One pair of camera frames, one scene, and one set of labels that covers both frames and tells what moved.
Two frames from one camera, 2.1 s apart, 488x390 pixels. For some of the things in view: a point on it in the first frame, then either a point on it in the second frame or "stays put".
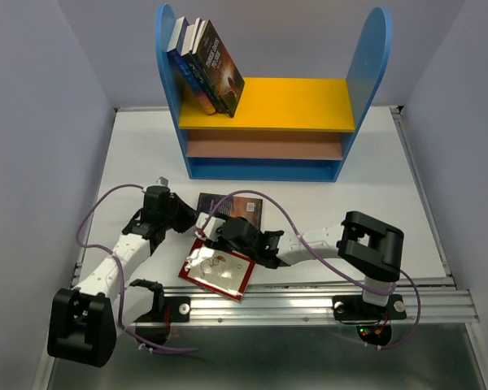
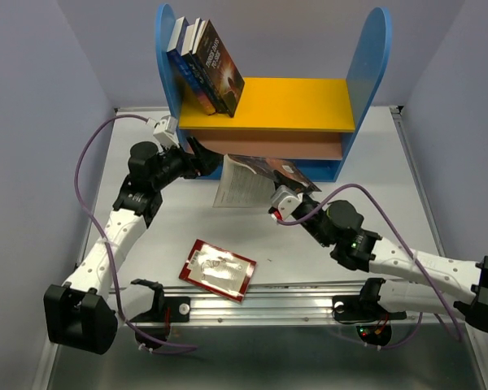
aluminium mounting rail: (441, 301) stays put
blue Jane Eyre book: (174, 50) stays put
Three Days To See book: (215, 61) stays put
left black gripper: (189, 214) → (204, 161)
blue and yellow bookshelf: (282, 128) stays put
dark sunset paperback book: (234, 206) → (248, 180)
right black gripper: (218, 244) → (303, 197)
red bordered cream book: (219, 270) stays put
